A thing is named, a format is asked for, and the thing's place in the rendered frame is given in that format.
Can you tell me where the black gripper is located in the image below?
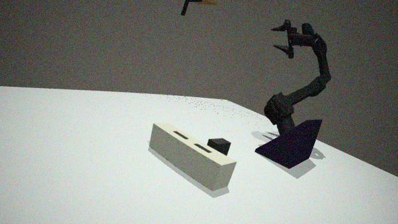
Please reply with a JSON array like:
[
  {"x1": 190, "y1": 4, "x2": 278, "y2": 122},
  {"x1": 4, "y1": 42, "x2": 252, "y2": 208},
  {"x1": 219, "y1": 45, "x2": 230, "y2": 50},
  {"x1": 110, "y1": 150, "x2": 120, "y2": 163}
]
[{"x1": 271, "y1": 19, "x2": 303, "y2": 59}]

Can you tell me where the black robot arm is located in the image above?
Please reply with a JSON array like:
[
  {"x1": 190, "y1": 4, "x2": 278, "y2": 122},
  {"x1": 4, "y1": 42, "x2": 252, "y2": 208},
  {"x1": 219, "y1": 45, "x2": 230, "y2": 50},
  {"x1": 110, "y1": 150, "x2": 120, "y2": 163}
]
[{"x1": 264, "y1": 23, "x2": 331, "y2": 135}]

